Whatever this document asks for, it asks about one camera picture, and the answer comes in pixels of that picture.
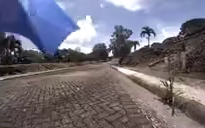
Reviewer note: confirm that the brown brick paved road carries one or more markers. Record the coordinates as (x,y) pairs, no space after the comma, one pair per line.
(73,96)

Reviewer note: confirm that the tall palm tree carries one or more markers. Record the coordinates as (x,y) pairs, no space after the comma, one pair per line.
(147,31)

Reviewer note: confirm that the large dark tree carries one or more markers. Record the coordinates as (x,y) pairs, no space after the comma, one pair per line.
(120,41)

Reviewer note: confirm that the round dark tree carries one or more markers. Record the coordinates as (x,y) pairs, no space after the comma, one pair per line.
(100,51)

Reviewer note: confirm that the pale concrete kerb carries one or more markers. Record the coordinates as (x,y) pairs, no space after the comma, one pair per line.
(23,74)

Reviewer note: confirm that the earth and rubble bank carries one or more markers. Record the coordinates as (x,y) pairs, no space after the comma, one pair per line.
(190,53)

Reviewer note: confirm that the thin weed plant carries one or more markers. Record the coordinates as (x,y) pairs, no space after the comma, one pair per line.
(170,88)

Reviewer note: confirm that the row of trees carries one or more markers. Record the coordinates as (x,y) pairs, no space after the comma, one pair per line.
(6,50)

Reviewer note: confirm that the bare earth verge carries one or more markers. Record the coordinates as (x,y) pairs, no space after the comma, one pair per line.
(20,68)

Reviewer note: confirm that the small palm tree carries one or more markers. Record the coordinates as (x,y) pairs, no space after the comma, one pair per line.
(135,43)

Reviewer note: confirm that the pale concrete pavement with kerb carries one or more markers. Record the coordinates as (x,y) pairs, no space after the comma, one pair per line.
(146,79)

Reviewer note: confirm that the blue flag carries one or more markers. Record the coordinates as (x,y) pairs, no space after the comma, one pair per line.
(40,23)

